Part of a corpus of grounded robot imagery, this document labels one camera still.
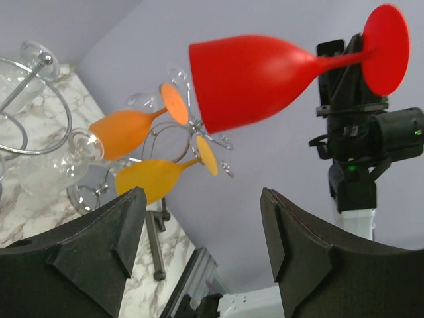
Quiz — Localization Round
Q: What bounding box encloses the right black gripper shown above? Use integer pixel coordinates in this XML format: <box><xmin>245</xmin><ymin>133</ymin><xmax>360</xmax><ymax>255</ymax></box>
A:
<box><xmin>309</xmin><ymin>34</ymin><xmax>390</xmax><ymax>162</ymax></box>

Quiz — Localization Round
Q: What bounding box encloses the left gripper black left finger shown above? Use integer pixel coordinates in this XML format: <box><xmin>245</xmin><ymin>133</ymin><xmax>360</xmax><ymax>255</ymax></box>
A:
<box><xmin>1</xmin><ymin>187</ymin><xmax>146</xmax><ymax>317</ymax></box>

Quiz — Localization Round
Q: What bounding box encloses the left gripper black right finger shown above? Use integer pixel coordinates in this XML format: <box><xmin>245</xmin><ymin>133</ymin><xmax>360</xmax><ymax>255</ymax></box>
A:
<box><xmin>260</xmin><ymin>189</ymin><xmax>423</xmax><ymax>317</ymax></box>

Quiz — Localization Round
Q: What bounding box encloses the yellow-orange wine glass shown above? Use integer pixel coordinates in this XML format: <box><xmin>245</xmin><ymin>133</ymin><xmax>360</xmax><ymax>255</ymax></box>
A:
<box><xmin>115</xmin><ymin>136</ymin><xmax>218</xmax><ymax>204</ymax></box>

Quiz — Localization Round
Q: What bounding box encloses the dark orange wine glass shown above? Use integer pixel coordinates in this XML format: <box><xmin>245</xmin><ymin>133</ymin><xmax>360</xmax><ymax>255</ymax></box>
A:
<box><xmin>89</xmin><ymin>83</ymin><xmax>189</xmax><ymax>161</ymax></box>

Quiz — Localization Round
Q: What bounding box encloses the clear wine glass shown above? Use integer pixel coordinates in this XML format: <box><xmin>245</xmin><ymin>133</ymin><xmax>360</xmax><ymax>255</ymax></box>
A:
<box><xmin>126</xmin><ymin>66</ymin><xmax>190</xmax><ymax>113</ymax></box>

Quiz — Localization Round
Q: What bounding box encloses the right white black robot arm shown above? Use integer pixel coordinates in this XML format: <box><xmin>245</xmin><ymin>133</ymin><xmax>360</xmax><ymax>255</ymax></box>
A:
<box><xmin>309</xmin><ymin>64</ymin><xmax>423</xmax><ymax>240</ymax></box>

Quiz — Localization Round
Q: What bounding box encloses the chrome wine glass rack right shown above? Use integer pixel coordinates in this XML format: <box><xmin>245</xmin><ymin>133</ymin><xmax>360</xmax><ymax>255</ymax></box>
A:
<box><xmin>66</xmin><ymin>89</ymin><xmax>236</xmax><ymax>215</ymax></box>

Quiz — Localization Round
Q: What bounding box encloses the chrome bottle rack centre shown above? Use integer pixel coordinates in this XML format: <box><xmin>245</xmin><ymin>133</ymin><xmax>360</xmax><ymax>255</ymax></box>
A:
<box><xmin>0</xmin><ymin>54</ymin><xmax>73</xmax><ymax>199</ymax></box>

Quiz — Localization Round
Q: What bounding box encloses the dark metal crank key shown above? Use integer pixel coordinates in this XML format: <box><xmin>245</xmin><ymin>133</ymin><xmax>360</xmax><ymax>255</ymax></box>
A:
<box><xmin>145</xmin><ymin>198</ymin><xmax>171</xmax><ymax>282</ymax></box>

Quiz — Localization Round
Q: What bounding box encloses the clear glass bottle front right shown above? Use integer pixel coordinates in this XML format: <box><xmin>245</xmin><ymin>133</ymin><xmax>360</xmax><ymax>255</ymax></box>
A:
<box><xmin>18</xmin><ymin>128</ymin><xmax>104</xmax><ymax>199</ymax></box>

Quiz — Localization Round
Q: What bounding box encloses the clear glass bottle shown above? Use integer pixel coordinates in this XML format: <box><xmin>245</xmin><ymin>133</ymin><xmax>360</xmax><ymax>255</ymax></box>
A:
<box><xmin>18</xmin><ymin>128</ymin><xmax>104</xmax><ymax>199</ymax></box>
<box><xmin>1</xmin><ymin>40</ymin><xmax>60</xmax><ymax>115</ymax></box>

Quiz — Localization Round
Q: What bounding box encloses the clear glass bottle back right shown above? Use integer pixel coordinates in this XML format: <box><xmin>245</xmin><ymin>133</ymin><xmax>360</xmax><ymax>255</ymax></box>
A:
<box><xmin>1</xmin><ymin>40</ymin><xmax>60</xmax><ymax>115</ymax></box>

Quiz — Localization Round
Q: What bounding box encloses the aluminium extrusion frame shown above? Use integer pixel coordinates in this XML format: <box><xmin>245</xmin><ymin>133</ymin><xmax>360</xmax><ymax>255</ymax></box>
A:
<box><xmin>159</xmin><ymin>247</ymin><xmax>217</xmax><ymax>318</ymax></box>

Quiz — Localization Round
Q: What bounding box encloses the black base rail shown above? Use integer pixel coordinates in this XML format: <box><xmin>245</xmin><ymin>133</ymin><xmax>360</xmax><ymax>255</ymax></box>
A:
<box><xmin>174</xmin><ymin>293</ymin><xmax>223</xmax><ymax>318</ymax></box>

